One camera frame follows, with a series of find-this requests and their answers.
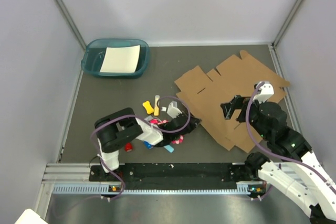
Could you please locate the grey slotted cable duct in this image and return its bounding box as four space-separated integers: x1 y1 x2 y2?
52 183 266 196

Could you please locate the red black stamp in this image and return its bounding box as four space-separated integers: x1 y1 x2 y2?
124 143 133 152

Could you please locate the light blue highlighter pen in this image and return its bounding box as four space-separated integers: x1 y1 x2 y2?
164 145 174 153

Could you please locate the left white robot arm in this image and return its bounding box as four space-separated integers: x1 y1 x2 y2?
94 107 202 180

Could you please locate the yellow highlighter pen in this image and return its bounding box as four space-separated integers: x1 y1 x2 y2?
154 95 160 116

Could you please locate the yellow bone-shaped eraser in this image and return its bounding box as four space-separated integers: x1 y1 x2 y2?
142 101 154 115

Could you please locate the white paper sheet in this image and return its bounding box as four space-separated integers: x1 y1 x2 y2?
100 45 141 73

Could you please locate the aluminium frame rail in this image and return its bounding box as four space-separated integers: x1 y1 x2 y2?
42 163 90 184

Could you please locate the pink black highlighter pen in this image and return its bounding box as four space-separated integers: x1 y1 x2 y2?
150 119 160 125

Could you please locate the teal plastic bin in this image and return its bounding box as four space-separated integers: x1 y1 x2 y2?
81 38 151 79

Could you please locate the pink green flower keychain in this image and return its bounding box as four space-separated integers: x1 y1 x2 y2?
157 120 169 125

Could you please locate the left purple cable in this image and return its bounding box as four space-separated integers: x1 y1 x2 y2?
90 96 191 204

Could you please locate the brown cardboard box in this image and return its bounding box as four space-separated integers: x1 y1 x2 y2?
175 50 290 153

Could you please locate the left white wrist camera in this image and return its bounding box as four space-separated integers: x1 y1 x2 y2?
161 101 182 119

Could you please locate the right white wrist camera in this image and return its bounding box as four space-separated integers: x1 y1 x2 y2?
253 81 274 104

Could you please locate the white box corner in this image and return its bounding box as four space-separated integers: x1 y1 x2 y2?
15 209 47 224

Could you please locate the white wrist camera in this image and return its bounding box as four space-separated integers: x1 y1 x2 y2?
161 101 182 119
253 81 274 104

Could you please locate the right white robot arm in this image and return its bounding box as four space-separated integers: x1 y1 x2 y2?
220 95 335 223

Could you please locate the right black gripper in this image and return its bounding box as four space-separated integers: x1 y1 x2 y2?
220 94 270 140

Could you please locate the blue rectangular eraser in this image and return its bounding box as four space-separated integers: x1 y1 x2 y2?
143 141 153 150

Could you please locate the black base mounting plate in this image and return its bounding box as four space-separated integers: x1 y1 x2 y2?
89 162 276 184

